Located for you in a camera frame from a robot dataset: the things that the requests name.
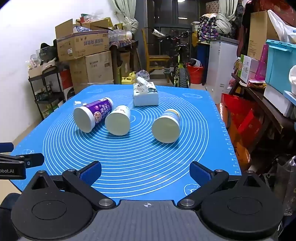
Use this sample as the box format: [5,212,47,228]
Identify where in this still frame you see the white plastic bag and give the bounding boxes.
[267,9,296,44]

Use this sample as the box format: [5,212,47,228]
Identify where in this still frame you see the white flat box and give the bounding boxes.
[263,84,295,118]

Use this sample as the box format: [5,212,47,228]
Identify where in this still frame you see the grey white cloth bundle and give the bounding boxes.
[215,13,232,36]

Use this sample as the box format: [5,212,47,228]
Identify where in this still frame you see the floral fabric bag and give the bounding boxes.
[198,14,221,43]

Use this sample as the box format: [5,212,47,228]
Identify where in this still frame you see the green white carton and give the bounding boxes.
[238,54,259,84]

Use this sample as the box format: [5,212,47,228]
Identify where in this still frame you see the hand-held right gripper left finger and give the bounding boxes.
[30,161,116,211]

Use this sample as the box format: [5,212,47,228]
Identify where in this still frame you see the yellow blue label paper cup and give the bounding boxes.
[151,109,181,144]

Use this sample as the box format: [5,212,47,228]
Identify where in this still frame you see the red gift boxes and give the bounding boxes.
[219,93,263,149]

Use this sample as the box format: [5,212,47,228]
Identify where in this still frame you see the dark wooden side table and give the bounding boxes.
[231,73,296,151]

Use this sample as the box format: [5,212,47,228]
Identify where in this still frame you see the small brown table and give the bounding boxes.
[109,40,139,84]

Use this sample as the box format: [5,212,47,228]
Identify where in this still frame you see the yellow oil jug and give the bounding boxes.
[121,72,137,84]

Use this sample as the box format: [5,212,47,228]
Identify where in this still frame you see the pink package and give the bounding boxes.
[254,44,269,80]

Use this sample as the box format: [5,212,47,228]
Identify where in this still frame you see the black metal shelf rack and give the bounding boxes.
[28,65,70,120]

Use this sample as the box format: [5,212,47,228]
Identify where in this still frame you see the red plastic bucket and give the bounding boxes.
[186,64,204,85]

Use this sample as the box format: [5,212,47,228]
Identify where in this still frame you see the plain white paper cup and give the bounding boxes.
[105,105,131,136]

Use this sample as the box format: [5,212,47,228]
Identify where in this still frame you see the large open cardboard box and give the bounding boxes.
[55,19,110,62]

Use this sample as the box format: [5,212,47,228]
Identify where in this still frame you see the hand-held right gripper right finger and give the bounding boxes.
[176,161,267,211]

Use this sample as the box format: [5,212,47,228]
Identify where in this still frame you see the black green bicycle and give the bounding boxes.
[144,27,197,89]

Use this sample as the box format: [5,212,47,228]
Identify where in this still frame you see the blue silicone baking mat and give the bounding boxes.
[10,84,242,202]

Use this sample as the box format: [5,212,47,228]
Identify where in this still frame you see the light blue storage bin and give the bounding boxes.
[265,39,296,95]

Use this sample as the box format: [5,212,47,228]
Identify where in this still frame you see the wooden chair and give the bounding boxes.
[141,29,172,75]

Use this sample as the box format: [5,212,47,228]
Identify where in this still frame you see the tall cardboard box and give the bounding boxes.
[247,10,281,61]

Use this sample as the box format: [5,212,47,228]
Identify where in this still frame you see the white chest freezer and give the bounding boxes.
[205,36,240,105]

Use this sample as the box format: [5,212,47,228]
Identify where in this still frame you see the pack of water bottles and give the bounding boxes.
[108,29,133,42]

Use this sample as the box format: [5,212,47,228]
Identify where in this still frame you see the pale green curtain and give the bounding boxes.
[112,0,139,36]

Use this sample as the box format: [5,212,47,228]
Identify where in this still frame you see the black bag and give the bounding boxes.
[39,43,58,63]

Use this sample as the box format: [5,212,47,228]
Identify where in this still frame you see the brown cardboard box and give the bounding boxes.
[69,51,114,86]

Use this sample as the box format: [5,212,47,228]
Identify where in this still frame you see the white tissue pack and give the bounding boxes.
[133,76,159,107]

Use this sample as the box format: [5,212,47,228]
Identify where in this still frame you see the purple label paper cup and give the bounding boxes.
[73,97,114,133]

